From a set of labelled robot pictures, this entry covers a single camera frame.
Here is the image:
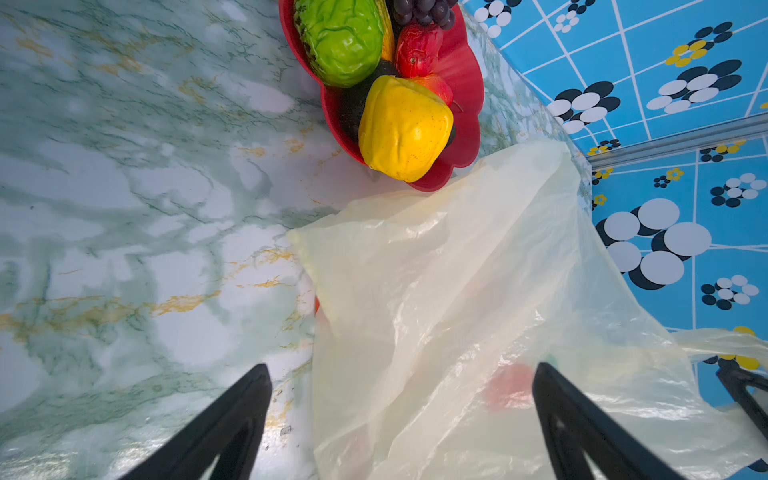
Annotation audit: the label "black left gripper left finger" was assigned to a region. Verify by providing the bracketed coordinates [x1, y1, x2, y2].
[123, 364, 273, 479]

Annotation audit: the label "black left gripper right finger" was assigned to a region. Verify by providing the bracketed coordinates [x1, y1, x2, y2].
[532, 362, 681, 479]

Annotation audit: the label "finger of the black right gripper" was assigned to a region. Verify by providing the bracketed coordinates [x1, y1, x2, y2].
[716, 362, 767, 438]

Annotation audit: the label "translucent cream plastic bag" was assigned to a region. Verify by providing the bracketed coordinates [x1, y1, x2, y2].
[288, 139, 767, 479]

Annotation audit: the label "yellow bell pepper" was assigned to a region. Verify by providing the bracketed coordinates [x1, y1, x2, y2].
[358, 75, 454, 183]

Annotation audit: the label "red flower-shaped plate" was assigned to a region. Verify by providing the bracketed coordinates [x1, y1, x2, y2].
[278, 0, 485, 192]

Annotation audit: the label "green bumpy fruit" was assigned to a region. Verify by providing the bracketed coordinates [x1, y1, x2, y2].
[293, 0, 385, 89]

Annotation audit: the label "dark avocado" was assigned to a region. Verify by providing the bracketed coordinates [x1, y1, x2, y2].
[339, 60, 397, 142]

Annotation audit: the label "red yellow mango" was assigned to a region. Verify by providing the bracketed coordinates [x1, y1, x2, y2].
[412, 74, 454, 107]

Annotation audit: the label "red strawberry fruit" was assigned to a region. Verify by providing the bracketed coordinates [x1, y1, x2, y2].
[395, 23, 444, 78]

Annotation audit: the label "dark purple grapes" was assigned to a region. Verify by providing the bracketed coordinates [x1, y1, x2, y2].
[388, 0, 457, 30]

